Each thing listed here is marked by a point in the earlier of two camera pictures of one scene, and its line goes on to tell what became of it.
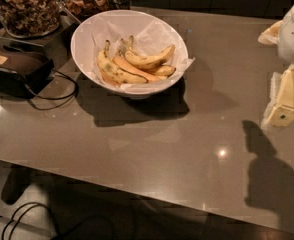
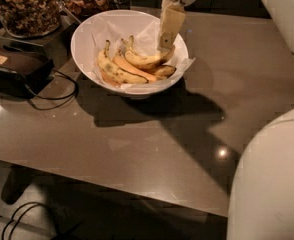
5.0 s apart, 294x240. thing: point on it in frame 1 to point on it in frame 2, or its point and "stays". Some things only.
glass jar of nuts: x=27 y=10 stays
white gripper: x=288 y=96 to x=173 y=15
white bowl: x=148 y=30 stays
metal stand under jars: x=52 y=44 stays
